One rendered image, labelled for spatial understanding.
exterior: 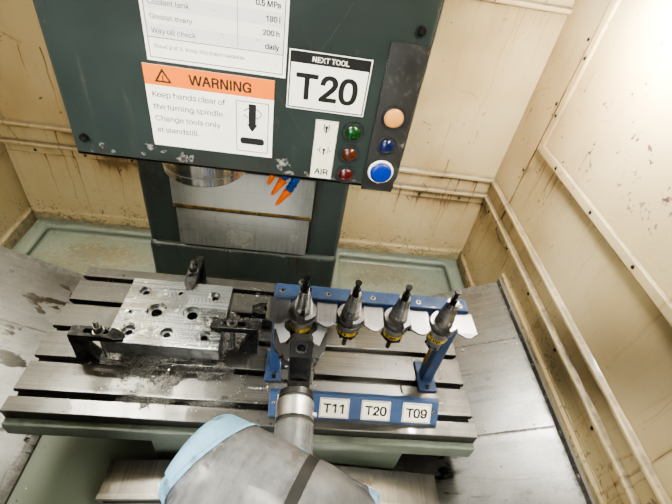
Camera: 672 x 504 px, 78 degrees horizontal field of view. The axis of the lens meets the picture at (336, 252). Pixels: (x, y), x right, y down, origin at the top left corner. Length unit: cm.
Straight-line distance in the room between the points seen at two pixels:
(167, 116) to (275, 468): 44
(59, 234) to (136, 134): 169
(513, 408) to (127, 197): 173
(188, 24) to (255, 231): 104
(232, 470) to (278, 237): 110
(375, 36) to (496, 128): 133
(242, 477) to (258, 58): 47
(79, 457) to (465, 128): 171
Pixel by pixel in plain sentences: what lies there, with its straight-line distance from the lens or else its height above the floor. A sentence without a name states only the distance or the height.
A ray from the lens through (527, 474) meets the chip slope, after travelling 142.
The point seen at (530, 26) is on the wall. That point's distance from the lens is 172.
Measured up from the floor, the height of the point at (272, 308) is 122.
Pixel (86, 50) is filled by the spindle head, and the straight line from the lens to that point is 61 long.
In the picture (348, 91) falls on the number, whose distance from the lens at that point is 55.
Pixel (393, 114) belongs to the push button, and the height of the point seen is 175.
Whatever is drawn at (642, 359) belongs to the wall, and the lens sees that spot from 122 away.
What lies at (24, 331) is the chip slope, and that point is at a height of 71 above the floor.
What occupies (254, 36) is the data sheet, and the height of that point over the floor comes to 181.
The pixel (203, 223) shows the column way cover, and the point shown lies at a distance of 153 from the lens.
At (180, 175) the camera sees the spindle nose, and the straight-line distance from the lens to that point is 80.
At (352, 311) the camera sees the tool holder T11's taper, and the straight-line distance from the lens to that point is 93.
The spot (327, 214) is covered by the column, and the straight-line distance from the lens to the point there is 148.
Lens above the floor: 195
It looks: 41 degrees down
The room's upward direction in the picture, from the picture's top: 11 degrees clockwise
